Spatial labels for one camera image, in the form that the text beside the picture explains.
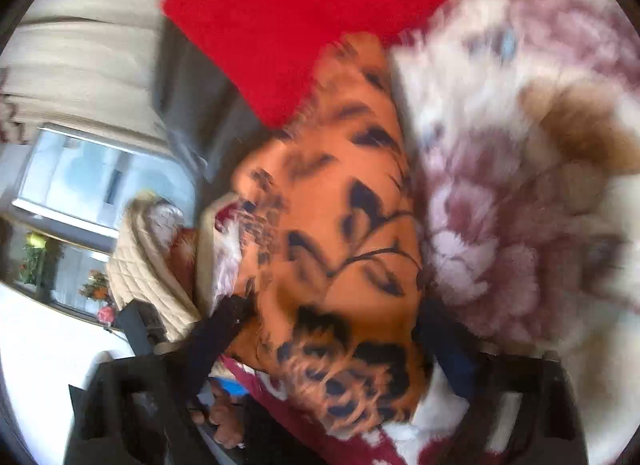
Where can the potted orange flowers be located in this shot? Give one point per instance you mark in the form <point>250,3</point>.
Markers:
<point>95,287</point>

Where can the blue cloth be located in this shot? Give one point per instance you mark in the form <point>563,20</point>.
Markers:
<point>235,387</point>

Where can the potted green plant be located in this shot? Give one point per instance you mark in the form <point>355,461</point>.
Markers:
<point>40,257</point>

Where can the orange floral blouse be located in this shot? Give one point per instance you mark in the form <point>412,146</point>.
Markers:
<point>325,195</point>

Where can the dark leather sofa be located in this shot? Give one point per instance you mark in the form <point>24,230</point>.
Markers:
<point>185,95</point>

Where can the window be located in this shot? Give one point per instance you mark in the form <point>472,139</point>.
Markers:
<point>75,170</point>

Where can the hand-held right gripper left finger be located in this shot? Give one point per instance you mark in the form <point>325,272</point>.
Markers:
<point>215,340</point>

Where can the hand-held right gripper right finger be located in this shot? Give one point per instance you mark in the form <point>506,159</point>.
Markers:
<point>450,345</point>

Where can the person's left hand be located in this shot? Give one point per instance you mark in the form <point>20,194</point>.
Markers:
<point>227,420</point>

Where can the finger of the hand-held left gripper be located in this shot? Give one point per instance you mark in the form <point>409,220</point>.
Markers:
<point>137,327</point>

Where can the cream dotted curtain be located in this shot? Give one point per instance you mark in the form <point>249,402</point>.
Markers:
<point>75,45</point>

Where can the orange patterned cloth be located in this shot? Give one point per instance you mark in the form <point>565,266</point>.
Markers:
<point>182,255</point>

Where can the floral plush blanket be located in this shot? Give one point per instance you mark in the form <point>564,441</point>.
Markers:
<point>500,195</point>

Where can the beige quilted cloth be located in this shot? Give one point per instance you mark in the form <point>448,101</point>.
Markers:
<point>145,280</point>

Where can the red blanket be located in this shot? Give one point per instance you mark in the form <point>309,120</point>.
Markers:
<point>300,20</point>

